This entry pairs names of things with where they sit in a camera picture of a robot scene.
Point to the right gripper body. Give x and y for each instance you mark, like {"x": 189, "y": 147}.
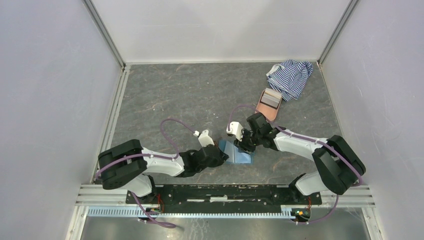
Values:
{"x": 248, "y": 138}

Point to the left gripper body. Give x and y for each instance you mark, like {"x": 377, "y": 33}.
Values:
{"x": 218, "y": 162}

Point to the pink card box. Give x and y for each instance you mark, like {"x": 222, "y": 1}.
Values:
{"x": 269, "y": 103}

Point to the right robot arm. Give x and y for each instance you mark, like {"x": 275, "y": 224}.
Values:
{"x": 338, "y": 167}

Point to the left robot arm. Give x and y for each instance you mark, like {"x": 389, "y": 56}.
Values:
{"x": 129, "y": 166}

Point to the striped blue white cloth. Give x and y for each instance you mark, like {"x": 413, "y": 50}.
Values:
{"x": 289, "y": 78}

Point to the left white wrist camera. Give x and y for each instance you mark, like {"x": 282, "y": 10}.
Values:
{"x": 203, "y": 138}

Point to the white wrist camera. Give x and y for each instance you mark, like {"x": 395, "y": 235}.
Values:
{"x": 235, "y": 129}
{"x": 203, "y": 138}

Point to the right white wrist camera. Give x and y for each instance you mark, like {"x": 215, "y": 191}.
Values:
{"x": 235, "y": 129}

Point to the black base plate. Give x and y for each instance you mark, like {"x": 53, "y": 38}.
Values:
{"x": 222, "y": 198}

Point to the light blue cable duct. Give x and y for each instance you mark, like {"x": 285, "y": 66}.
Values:
{"x": 136, "y": 212}

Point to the aluminium frame rail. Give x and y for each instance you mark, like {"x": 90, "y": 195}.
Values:
{"x": 95, "y": 195}

